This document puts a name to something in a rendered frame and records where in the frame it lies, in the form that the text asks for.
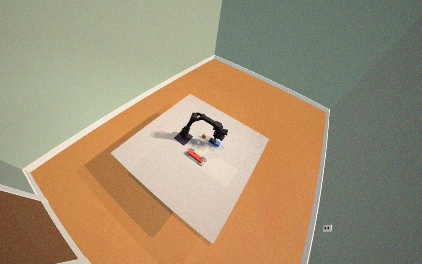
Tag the red bar with two rectangular sockets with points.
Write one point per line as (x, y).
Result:
(195, 156)

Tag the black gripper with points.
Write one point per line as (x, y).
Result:
(215, 137)

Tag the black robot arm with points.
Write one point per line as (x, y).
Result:
(217, 126)

